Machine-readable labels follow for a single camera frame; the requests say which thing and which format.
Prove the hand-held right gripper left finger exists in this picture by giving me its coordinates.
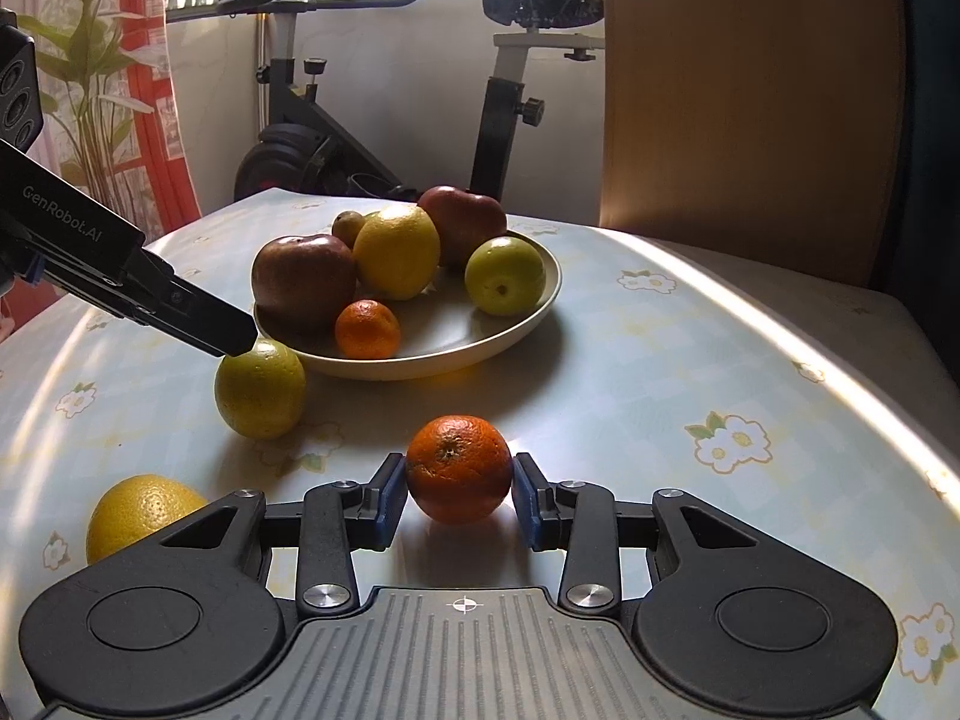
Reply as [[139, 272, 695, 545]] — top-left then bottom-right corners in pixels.
[[150, 454, 410, 614]]

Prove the small brown fruit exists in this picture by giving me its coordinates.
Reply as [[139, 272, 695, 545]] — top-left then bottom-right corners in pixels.
[[331, 210, 368, 250]]

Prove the red apple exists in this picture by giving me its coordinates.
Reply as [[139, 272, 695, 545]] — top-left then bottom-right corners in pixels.
[[417, 185, 509, 267], [251, 235, 359, 331]]

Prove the green apple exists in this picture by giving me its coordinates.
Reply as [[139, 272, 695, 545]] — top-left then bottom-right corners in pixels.
[[464, 237, 546, 316]]

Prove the beige plate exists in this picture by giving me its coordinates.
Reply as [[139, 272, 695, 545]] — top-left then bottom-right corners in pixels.
[[253, 229, 562, 381]]

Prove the black exercise bike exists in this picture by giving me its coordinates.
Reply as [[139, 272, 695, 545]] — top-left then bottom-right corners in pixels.
[[206, 0, 607, 203]]

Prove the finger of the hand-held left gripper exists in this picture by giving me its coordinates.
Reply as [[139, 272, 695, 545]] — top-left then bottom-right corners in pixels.
[[45, 247, 258, 359]]

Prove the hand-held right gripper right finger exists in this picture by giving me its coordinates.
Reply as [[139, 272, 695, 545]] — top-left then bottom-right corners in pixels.
[[512, 452, 773, 616]]

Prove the wooden cabinet panel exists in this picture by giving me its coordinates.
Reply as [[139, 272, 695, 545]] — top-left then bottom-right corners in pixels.
[[598, 0, 905, 290]]

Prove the orange tangerine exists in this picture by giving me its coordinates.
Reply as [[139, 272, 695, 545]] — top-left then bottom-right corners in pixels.
[[334, 300, 402, 359], [405, 415, 515, 524]]

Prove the dark blue curtain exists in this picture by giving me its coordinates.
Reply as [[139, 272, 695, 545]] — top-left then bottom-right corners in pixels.
[[874, 0, 960, 391]]

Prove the yellow-green round fruit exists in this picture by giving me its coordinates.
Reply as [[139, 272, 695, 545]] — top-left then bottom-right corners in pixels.
[[214, 339, 307, 441]]

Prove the large yellow citrus fruit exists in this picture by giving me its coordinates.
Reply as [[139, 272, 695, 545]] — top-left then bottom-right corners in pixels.
[[86, 474, 211, 565], [352, 204, 441, 301]]

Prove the plant print curtain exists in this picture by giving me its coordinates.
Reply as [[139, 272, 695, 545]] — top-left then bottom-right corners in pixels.
[[0, 0, 205, 346]]

